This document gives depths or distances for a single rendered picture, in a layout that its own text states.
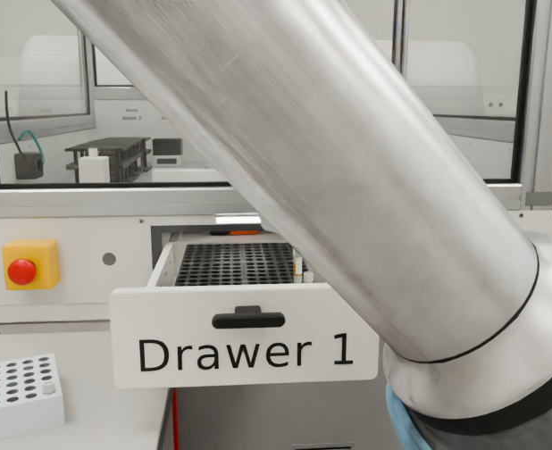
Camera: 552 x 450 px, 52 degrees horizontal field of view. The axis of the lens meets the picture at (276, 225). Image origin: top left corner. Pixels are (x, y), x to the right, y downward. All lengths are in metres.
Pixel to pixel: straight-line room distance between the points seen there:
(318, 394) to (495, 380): 0.81
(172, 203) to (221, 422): 0.41
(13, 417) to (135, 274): 0.34
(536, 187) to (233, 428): 0.67
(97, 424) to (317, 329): 0.28
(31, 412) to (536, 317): 0.57
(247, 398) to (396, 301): 0.82
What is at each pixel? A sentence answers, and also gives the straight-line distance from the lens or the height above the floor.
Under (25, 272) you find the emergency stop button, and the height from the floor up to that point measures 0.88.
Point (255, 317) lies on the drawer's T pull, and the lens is 0.58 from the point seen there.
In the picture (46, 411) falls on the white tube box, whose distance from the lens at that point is 0.72.
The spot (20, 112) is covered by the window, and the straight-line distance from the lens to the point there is 0.98.
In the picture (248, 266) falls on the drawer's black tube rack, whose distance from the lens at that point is 0.79.
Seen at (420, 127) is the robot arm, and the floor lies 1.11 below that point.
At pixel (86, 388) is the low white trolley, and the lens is 0.80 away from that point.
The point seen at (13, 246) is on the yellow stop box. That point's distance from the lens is 0.94.
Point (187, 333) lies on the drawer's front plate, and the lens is 0.62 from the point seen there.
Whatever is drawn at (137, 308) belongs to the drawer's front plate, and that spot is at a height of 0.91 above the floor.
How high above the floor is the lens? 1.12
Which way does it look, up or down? 12 degrees down
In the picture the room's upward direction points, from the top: straight up
